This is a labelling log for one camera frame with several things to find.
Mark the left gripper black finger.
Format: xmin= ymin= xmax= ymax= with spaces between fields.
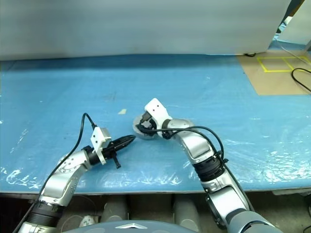
xmin=114 ymin=135 xmax=137 ymax=147
xmin=116 ymin=139 xmax=135 ymax=152

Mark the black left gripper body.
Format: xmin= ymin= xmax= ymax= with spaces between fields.
xmin=102 ymin=143 xmax=121 ymax=169

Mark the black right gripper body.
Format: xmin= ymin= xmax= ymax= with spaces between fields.
xmin=140 ymin=111 xmax=157 ymax=132

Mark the white crumpled object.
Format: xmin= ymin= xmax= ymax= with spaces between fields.
xmin=79 ymin=214 xmax=99 ymax=229

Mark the blue table mat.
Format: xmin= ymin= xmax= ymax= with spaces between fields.
xmin=0 ymin=53 xmax=311 ymax=195

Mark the grey rounded robot leg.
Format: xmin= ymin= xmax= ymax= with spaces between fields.
xmin=173 ymin=198 xmax=202 ymax=233

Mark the large white backdrop board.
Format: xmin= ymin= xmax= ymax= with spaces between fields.
xmin=0 ymin=0 xmax=292 ymax=61

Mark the brown cardboard sheet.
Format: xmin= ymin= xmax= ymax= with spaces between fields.
xmin=237 ymin=52 xmax=311 ymax=96

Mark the white side board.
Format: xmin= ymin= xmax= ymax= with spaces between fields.
xmin=276 ymin=0 xmax=311 ymax=46

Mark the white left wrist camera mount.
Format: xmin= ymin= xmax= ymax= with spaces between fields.
xmin=90 ymin=127 xmax=112 ymax=165

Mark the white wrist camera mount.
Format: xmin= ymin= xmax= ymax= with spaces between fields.
xmin=90 ymin=127 xmax=112 ymax=165
xmin=144 ymin=98 xmax=173 ymax=131

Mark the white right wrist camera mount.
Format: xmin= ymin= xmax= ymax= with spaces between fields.
xmin=144 ymin=98 xmax=173 ymax=131

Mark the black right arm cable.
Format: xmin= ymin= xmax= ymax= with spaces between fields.
xmin=138 ymin=125 xmax=255 ymax=212

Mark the long black floor cable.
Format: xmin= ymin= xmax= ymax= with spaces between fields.
xmin=291 ymin=67 xmax=311 ymax=94

